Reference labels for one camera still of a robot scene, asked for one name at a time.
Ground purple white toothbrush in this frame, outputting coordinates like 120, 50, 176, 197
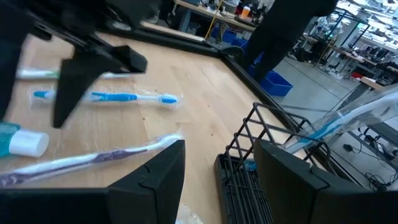
0, 133, 184, 189

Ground teal mouthwash bottle white cap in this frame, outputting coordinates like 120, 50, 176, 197
0, 122, 50, 159

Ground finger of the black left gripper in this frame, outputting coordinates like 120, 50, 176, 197
102, 45, 147, 75
52, 51, 122, 128

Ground blue plastic bin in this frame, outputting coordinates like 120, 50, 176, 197
211, 26, 237, 44
248, 52, 294, 97
231, 37, 249, 52

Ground black wire basket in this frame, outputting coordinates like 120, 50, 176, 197
213, 101, 330, 224

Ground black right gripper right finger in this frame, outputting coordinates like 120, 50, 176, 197
253, 139, 343, 224

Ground green white toothbrush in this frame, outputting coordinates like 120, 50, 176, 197
15, 67, 133, 81

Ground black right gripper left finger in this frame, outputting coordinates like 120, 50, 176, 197
107, 139, 187, 224

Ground person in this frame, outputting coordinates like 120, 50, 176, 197
242, 0, 338, 83

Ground wooden table grey legs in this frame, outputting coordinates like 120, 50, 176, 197
341, 76, 398, 103

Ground black frame workstation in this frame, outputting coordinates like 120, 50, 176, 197
334, 9, 371, 60

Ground yellow hanging cable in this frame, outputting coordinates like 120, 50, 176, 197
203, 0, 225, 41

